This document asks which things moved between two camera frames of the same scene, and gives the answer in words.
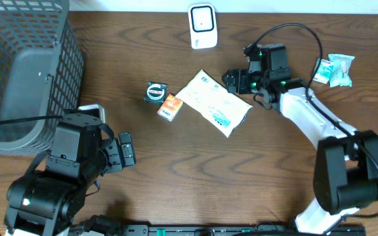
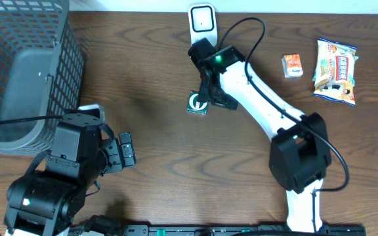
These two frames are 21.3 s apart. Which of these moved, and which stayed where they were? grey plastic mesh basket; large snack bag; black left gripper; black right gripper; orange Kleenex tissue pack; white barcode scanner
Moved: orange Kleenex tissue pack; large snack bag; black right gripper
Stayed: black left gripper; white barcode scanner; grey plastic mesh basket
